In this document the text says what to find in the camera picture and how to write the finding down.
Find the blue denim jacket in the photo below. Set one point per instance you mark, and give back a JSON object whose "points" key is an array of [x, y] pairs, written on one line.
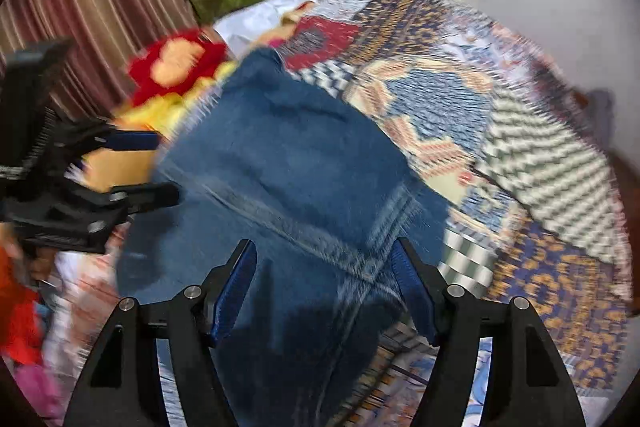
{"points": [[280, 157]]}

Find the orange cloth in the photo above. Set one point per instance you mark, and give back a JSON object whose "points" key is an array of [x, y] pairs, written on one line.
{"points": [[120, 167]]}

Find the yellow cloth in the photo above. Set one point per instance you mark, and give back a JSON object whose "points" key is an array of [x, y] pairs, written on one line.
{"points": [[155, 114]]}

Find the red fluffy blanket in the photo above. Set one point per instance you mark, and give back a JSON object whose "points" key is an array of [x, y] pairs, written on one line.
{"points": [[175, 57]]}

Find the pink cloth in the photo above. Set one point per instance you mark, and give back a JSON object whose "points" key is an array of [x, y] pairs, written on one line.
{"points": [[37, 387]]}

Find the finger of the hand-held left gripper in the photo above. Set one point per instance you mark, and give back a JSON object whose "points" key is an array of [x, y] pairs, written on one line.
{"points": [[145, 197], [130, 141]]}

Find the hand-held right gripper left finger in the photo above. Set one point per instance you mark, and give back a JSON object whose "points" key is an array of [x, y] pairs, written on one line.
{"points": [[235, 292]]}

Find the patchwork printed bedspread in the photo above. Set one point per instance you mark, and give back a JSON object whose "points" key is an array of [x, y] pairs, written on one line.
{"points": [[425, 122]]}

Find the white cloth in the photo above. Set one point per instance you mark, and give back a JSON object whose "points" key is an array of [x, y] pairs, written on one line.
{"points": [[260, 19]]}

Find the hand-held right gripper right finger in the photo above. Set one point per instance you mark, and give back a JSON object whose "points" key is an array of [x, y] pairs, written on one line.
{"points": [[415, 292]]}

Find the bright red cloth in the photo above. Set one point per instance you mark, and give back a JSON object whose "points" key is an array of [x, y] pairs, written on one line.
{"points": [[20, 317]]}

